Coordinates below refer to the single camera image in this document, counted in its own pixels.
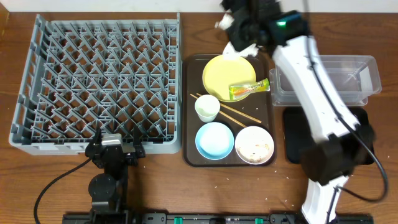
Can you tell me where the light blue bowl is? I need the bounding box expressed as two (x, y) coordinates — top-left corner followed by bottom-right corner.
(195, 122), (234, 161)

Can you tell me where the lower wooden chopstick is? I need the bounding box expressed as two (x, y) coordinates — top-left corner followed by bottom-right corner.
(190, 94), (247, 128)

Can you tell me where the wooden chopstick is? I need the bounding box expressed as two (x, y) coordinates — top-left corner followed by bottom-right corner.
(194, 93), (262, 124)
(190, 94), (247, 128)

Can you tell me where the green snack wrapper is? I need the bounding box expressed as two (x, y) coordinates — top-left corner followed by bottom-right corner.
(228, 78), (270, 100)

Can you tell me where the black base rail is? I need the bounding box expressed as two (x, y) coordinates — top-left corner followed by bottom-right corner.
(62, 212), (374, 224)

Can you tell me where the pink bowl with rice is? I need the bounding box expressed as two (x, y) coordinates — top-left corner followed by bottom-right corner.
(234, 126), (275, 165)

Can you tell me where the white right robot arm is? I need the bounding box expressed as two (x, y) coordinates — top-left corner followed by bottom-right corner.
(221, 0), (374, 223)

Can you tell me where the black waste tray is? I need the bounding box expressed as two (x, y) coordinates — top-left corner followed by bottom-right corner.
(282, 106), (376, 166)

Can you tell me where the dark brown serving tray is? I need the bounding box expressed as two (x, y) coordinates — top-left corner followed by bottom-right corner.
(182, 54), (276, 167)

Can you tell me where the grey dishwasher rack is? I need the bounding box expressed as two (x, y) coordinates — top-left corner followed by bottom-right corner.
(9, 16), (182, 155)

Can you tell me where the clear plastic bin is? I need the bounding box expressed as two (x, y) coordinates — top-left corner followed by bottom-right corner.
(269, 55), (382, 106)

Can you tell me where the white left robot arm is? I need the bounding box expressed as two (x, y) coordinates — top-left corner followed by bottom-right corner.
(85, 126), (146, 224)

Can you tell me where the yellow plate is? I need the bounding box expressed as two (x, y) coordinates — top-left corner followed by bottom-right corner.
(202, 55), (257, 102)

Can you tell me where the upper wooden chopstick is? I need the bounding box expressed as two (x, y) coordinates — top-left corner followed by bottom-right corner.
(194, 93), (262, 124)

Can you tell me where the white tissue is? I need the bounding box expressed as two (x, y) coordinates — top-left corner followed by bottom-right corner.
(214, 12), (261, 60)

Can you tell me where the white cup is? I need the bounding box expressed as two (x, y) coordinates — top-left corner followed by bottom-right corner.
(195, 95), (221, 123)

